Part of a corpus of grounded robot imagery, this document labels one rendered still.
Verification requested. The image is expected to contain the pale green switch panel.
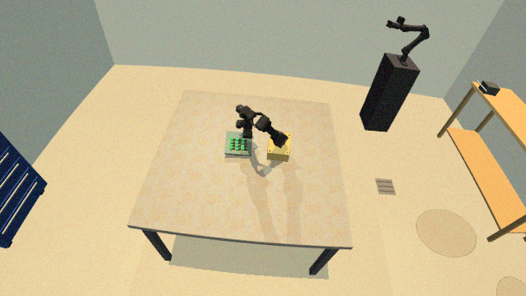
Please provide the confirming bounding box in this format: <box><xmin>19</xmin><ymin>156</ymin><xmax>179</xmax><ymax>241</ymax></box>
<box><xmin>224</xmin><ymin>131</ymin><xmax>251</xmax><ymax>156</ymax></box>

